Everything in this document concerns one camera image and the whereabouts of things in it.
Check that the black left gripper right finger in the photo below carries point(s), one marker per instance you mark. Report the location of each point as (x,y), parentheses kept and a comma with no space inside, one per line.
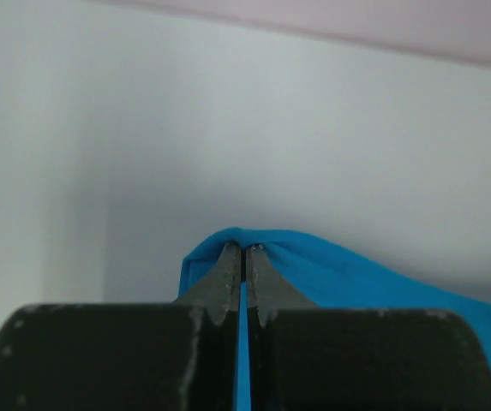
(305,357)

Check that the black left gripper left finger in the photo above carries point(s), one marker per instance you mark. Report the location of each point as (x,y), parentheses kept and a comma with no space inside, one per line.
(150,356)

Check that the blue t shirt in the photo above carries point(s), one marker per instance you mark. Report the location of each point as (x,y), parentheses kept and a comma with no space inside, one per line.
(333,276)

